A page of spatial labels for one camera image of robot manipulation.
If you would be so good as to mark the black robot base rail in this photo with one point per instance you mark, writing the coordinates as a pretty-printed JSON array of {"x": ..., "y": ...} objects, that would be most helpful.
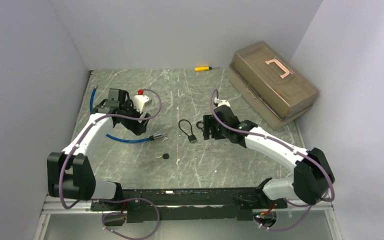
[{"x": 140, "y": 205}]

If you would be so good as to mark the yellow screwdriver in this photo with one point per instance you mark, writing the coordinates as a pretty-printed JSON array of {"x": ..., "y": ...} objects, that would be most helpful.
[{"x": 205, "y": 68}]

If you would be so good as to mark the blue cable lock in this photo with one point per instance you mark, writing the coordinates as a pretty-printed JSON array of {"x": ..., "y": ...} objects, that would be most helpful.
[{"x": 118, "y": 139}]

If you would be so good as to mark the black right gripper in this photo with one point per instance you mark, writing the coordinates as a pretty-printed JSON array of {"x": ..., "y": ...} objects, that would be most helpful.
[{"x": 209, "y": 121}]

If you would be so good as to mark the brown translucent storage box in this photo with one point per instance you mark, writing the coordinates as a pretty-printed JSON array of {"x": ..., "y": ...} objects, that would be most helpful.
[{"x": 273, "y": 88}]

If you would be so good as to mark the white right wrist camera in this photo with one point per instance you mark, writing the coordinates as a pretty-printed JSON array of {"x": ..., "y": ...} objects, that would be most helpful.
[{"x": 221, "y": 102}]

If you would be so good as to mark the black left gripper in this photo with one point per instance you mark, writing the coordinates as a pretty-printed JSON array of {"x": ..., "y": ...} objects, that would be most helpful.
[{"x": 137, "y": 127}]

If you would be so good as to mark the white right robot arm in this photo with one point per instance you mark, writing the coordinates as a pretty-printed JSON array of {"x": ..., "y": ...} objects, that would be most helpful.
[{"x": 311, "y": 178}]

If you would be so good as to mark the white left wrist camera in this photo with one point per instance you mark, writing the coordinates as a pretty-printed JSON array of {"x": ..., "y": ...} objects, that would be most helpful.
[{"x": 141, "y": 101}]

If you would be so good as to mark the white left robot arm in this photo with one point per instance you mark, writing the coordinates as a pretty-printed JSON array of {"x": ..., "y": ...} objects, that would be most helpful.
[{"x": 69, "y": 172}]

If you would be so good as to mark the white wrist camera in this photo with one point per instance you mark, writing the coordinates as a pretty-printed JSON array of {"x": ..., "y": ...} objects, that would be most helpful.
[
  {"x": 221, "y": 102},
  {"x": 141, "y": 101}
]

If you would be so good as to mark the black head key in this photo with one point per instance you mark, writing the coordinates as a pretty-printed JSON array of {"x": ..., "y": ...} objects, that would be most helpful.
[{"x": 164, "y": 156}]

